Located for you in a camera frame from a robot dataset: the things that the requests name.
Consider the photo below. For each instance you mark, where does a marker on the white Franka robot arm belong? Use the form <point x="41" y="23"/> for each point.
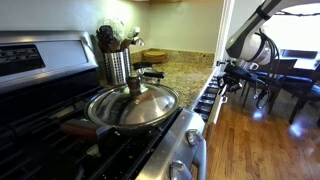
<point x="253" y="50"/>

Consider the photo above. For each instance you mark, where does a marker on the dark wooden spatula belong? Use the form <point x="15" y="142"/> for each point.
<point x="106" y="38"/>

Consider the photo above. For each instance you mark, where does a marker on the silver stove knob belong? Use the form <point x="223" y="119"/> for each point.
<point x="194" y="137"/>
<point x="178" y="170"/>

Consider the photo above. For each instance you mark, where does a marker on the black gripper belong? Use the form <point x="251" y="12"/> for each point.
<point x="241" y="76"/>

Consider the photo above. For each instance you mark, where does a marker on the stainless steel gas range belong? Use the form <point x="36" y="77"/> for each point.
<point x="66" y="56"/>

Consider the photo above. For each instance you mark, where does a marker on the dark wooden dining chair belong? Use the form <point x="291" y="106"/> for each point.
<point x="288" y="66"/>
<point x="300" y="54"/>

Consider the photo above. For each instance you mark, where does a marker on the steel serving spoon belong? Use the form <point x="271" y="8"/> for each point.
<point x="136" y="35"/>

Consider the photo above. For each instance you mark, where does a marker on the perforated steel utensil holder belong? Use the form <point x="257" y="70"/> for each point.
<point x="115" y="68"/>
<point x="128" y="63"/>

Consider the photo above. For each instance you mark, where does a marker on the wooden bowl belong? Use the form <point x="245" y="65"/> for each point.
<point x="154" y="56"/>

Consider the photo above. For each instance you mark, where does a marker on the bright window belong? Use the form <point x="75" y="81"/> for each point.
<point x="293" y="30"/>

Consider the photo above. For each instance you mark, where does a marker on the wooden spice drawer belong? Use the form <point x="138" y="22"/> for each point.
<point x="213" y="116"/>

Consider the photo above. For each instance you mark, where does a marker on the small black pan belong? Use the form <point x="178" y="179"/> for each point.
<point x="141" y="65"/>

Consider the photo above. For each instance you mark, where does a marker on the white door frame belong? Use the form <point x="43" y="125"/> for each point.
<point x="221" y="33"/>

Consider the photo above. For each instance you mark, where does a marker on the dark chair blue cushion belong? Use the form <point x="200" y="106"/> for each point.
<point x="296" y="80"/>

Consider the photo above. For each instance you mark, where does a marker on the small labelled spice jar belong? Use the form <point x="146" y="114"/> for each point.
<point x="201" y="116"/>
<point x="206" y="101"/>
<point x="209" y="95"/>
<point x="204" y="108"/>
<point x="214" y="82"/>
<point x="215" y="78"/>
<point x="212" y="85"/>

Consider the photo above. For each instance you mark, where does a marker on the steel wok lid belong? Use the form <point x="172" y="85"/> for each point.
<point x="146" y="105"/>

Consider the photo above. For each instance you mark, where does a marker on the black door frame latch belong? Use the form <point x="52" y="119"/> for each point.
<point x="220" y="62"/>

